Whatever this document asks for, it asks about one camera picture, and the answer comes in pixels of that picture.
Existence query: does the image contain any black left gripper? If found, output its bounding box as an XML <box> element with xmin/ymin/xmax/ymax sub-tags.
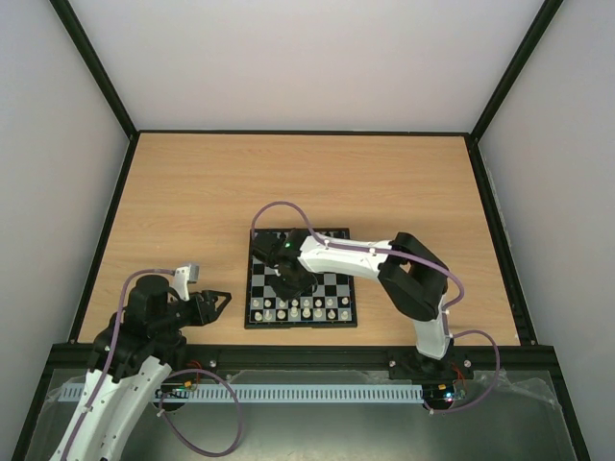
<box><xmin>152</xmin><ymin>289</ymin><xmax>234</xmax><ymax>335</ymax></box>

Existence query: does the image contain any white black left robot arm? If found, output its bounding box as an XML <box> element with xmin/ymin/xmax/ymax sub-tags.
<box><xmin>51</xmin><ymin>265</ymin><xmax>232</xmax><ymax>460</ymax></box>

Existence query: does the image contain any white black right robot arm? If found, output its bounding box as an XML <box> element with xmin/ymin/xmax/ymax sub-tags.
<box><xmin>251</xmin><ymin>229</ymin><xmax>453</xmax><ymax>376</ymax></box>

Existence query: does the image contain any black and white chessboard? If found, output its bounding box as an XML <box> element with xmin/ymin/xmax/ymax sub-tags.
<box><xmin>244</xmin><ymin>256</ymin><xmax>358</xmax><ymax>329</ymax></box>

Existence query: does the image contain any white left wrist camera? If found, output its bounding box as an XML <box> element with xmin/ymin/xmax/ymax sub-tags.
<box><xmin>170</xmin><ymin>263</ymin><xmax>200</xmax><ymax>302</ymax></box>

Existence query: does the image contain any black aluminium rail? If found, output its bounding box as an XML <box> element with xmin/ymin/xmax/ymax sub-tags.
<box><xmin>47</xmin><ymin>343</ymin><xmax>558</xmax><ymax>380</ymax></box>

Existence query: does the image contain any white cable duct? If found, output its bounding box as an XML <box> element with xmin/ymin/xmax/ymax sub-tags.
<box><xmin>164</xmin><ymin>384</ymin><xmax>424</xmax><ymax>404</ymax></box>

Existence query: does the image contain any black enclosure frame post left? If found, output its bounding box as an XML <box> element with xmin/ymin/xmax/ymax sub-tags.
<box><xmin>49</xmin><ymin>0</ymin><xmax>137</xmax><ymax>139</ymax></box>

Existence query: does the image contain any black enclosure frame post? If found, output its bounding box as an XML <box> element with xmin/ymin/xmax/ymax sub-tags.
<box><xmin>49</xmin><ymin>0</ymin><xmax>137</xmax><ymax>139</ymax></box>
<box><xmin>471</xmin><ymin>0</ymin><xmax>564</xmax><ymax>143</ymax></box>

